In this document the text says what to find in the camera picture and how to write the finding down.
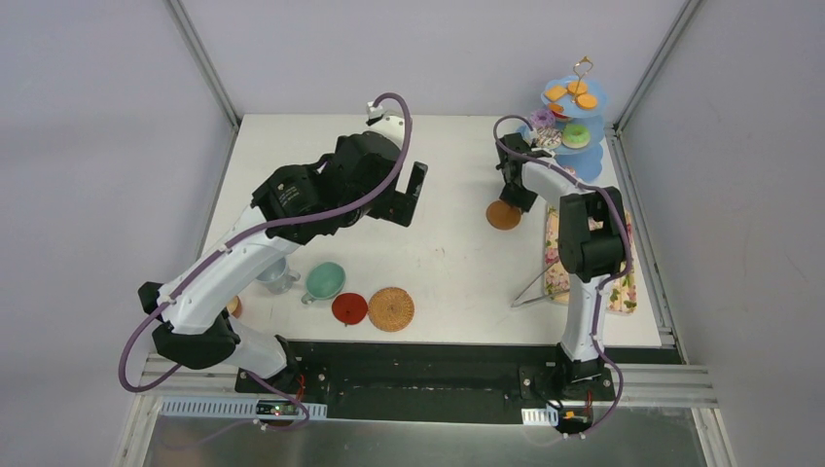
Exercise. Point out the green teacup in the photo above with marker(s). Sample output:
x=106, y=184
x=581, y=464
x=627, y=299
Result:
x=324, y=282

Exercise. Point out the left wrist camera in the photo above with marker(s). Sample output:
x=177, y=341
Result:
x=388, y=124

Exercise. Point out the red apple coaster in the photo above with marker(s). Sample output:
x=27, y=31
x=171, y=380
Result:
x=349, y=308

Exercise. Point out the round orange biscuit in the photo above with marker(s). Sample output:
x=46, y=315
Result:
x=586, y=101
x=577, y=87

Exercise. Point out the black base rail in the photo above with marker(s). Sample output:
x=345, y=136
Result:
x=453, y=383

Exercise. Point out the orange round coaster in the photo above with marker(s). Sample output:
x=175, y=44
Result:
x=503, y=216

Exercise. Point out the green frosted donut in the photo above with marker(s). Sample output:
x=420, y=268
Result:
x=576, y=136

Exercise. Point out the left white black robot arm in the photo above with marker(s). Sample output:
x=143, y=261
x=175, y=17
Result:
x=295, y=204

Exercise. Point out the light blue mug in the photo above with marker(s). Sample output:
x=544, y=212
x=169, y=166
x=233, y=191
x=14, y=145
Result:
x=278, y=278

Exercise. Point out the white chocolate donut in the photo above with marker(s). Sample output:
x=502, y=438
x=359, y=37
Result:
x=548, y=138

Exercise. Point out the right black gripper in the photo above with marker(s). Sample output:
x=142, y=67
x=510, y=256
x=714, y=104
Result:
x=512, y=196

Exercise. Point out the purple sprinkled donut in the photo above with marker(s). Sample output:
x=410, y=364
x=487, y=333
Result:
x=542, y=118

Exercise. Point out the floral serving tray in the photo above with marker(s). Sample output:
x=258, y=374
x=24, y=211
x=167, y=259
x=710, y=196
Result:
x=623, y=295

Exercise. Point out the rectangular yellow biscuit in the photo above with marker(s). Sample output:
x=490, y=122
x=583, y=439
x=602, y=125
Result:
x=555, y=93

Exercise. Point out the orange small mug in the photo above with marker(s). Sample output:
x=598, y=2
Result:
x=234, y=306

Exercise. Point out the blue three-tier cake stand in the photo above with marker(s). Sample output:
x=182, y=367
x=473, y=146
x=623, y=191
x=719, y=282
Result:
x=587, y=161

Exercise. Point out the woven rattan coaster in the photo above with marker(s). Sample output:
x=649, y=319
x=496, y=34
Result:
x=391, y=309

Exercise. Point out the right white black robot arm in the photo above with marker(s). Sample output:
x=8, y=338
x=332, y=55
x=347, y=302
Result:
x=592, y=245

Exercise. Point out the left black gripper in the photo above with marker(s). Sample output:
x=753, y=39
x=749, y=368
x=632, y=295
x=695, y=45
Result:
x=400, y=202

